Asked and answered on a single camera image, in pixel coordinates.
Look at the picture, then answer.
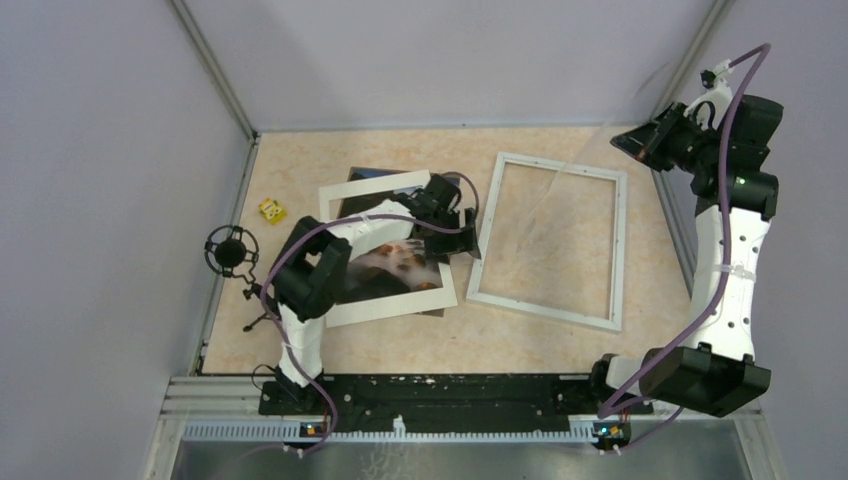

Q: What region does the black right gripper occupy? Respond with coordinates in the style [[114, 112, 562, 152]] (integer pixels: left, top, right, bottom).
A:
[[608, 100, 720, 174]]

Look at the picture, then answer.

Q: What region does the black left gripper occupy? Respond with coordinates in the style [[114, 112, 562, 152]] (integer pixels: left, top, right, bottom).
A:
[[424, 206, 480, 264]]

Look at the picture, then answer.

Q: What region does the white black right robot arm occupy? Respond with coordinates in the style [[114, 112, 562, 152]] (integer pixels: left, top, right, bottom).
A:
[[586, 95, 783, 417]]

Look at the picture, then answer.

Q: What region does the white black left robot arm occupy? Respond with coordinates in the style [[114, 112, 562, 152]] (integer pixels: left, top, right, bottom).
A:
[[260, 171, 481, 414]]

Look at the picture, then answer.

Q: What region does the white matted landscape photo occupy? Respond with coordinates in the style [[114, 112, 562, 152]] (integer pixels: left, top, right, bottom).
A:
[[318, 170, 459, 329]]

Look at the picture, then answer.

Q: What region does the yellow small block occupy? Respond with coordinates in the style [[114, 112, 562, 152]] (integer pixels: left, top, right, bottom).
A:
[[258, 198, 288, 225]]

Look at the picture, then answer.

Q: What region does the black microphone on tripod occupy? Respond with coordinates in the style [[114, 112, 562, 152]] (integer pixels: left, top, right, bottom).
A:
[[203, 224, 262, 302]]

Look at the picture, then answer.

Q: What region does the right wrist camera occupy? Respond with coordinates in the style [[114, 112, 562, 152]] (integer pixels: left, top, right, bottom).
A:
[[701, 59, 734, 111]]

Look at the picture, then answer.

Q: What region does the white picture frame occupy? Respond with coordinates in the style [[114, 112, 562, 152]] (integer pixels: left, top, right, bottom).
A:
[[466, 152, 628, 332]]

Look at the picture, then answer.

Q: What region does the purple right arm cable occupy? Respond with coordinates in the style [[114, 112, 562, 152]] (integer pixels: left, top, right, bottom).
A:
[[596, 42, 773, 452]]

